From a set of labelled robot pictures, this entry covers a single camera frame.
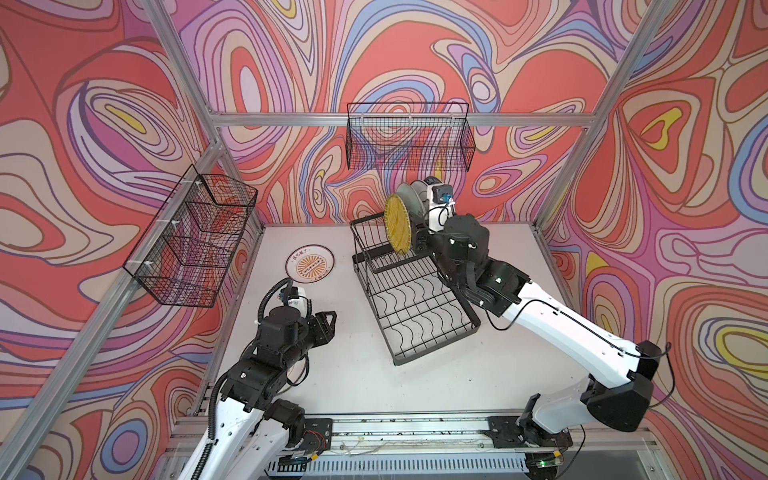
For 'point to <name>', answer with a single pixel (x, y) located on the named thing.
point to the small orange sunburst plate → (309, 263)
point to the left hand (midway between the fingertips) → (334, 314)
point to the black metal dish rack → (411, 302)
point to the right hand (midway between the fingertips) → (422, 219)
